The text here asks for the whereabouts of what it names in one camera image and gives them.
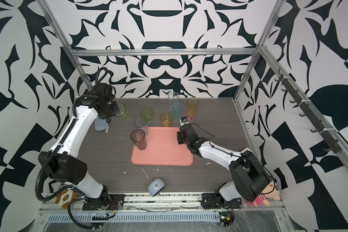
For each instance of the short amber glass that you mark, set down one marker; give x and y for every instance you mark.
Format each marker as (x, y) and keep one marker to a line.
(166, 119)

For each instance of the white cable duct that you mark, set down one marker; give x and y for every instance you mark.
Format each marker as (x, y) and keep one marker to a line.
(151, 217)

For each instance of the grey computer mouse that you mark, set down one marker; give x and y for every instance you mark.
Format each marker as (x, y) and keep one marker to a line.
(156, 187)

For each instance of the light blue case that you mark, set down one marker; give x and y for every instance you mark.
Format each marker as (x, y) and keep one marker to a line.
(101, 125)

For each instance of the pink plush doll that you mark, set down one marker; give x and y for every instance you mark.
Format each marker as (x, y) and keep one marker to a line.
(269, 194)

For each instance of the dark grey tumbler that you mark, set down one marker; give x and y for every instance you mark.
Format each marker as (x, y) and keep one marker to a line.
(138, 136)

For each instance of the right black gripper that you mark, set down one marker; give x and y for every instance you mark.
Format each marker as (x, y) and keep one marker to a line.
(180, 136)

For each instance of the brown plush toy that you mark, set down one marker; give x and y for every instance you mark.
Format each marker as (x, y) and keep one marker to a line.
(64, 198)

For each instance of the pink plastic tray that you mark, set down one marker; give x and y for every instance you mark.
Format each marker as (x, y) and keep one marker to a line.
(162, 149)

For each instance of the white box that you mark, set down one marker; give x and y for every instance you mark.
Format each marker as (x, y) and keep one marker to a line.
(246, 152)

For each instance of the tall green glass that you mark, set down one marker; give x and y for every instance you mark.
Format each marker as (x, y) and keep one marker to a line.
(123, 113)

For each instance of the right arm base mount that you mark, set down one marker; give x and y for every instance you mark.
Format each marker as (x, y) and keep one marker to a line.
(212, 201)

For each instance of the blue tall tumbler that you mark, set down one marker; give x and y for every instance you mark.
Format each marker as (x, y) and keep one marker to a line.
(141, 123)

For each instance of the teal dimpled tumbler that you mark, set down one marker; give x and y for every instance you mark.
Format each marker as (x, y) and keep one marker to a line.
(177, 109)

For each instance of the short green glass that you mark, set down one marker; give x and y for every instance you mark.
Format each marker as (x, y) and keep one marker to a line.
(147, 113)

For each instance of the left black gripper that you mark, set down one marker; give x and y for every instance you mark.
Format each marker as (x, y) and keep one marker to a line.
(116, 110)

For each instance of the black wall hook rack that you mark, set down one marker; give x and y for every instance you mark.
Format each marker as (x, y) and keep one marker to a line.
(311, 112)

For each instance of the short pink glass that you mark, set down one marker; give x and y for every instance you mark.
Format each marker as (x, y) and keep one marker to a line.
(190, 115)

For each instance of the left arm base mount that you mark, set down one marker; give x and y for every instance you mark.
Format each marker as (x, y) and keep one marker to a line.
(112, 202)

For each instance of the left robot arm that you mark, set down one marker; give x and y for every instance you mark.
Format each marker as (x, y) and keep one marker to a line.
(61, 163)

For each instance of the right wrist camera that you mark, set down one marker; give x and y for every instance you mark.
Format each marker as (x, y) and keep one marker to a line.
(184, 121)

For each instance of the tall amber glass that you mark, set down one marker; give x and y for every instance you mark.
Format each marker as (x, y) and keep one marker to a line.
(192, 105)

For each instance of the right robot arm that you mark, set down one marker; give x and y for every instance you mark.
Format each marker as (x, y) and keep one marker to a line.
(250, 178)

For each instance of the clear tall glass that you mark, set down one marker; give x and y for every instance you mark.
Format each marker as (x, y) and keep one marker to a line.
(172, 98)

